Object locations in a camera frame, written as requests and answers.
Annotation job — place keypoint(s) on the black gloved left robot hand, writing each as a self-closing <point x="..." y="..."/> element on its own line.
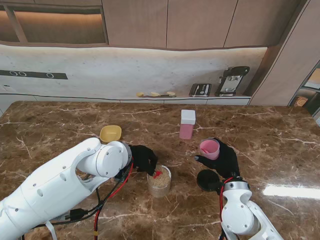
<point x="143" y="157"/>

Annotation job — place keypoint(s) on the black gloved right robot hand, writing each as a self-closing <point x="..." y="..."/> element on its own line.
<point x="225" y="160"/>

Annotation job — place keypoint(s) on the pink plastic measuring cup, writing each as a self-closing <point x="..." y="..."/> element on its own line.
<point x="209" y="147"/>

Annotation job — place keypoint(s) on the red plastic measuring spoon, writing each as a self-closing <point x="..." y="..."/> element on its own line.
<point x="157" y="173"/>

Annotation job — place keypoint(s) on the black round jar lid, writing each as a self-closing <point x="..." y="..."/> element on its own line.
<point x="207" y="180"/>

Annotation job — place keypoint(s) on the clear jar of grain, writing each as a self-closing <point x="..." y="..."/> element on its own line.
<point x="161" y="182"/>

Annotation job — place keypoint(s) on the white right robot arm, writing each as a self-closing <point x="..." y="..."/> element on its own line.
<point x="245" y="215"/>

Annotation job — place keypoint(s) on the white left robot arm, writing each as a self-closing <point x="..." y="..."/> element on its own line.
<point x="57" y="190"/>

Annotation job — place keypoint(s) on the pink container with white lid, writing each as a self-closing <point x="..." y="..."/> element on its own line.
<point x="187" y="117"/>

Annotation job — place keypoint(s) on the yellow plastic bowl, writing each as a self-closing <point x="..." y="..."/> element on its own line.
<point x="110" y="132"/>

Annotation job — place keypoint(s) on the yellow fruit piece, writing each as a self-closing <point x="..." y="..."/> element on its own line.
<point x="140" y="94"/>
<point x="171" y="93"/>
<point x="155" y="94"/>

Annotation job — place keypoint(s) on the wooden cutting board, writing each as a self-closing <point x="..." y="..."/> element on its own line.
<point x="162" y="95"/>

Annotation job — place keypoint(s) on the black silver toaster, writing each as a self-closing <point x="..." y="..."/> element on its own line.
<point x="200" y="90"/>

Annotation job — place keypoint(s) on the black espresso machine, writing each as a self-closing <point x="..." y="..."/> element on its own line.
<point x="231" y="80"/>

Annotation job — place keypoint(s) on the round wooden ornament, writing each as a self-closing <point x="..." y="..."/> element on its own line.
<point x="301" y="101"/>

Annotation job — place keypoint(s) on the tall wooden cabinet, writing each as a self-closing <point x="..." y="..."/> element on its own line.
<point x="280" y="62"/>

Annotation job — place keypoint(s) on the lit open shelf niche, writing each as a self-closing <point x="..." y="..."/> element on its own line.
<point x="50" y="25"/>

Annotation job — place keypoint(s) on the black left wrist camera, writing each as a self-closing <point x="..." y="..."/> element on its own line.
<point x="121" y="176"/>

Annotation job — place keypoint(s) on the black wall control panel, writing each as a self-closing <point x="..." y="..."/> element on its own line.
<point x="32" y="75"/>

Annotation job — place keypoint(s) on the wooden wall cabinets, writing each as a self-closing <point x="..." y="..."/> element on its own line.
<point x="175" y="22"/>

